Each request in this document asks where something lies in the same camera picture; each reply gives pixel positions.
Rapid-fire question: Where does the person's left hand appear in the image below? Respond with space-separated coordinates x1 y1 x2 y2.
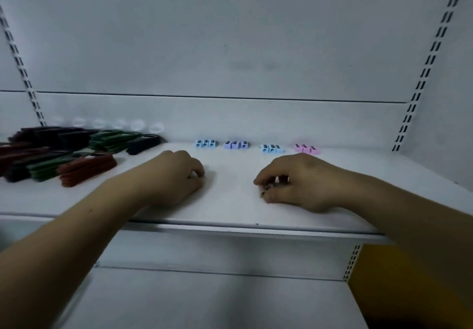
142 150 206 208

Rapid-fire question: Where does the person's right hand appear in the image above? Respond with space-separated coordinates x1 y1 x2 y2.
253 153 349 214

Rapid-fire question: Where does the person's left forearm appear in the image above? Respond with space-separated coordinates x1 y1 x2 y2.
0 172 156 329

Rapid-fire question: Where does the person's right forearm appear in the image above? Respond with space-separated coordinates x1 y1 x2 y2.
340 168 473 305

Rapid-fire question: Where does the white metal shelf board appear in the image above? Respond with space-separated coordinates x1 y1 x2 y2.
55 266 370 329
0 141 473 237

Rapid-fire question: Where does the row of pastel pencil sharpeners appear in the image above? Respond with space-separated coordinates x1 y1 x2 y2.
195 139 321 156

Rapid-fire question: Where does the pile of dark plastic clips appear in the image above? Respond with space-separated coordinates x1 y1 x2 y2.
0 126 166 188

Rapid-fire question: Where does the yellow side panel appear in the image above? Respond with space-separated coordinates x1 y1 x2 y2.
348 244 473 329

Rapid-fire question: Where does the white slotted shelf upright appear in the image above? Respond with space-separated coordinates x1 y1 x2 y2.
0 5 47 127
392 0 473 153

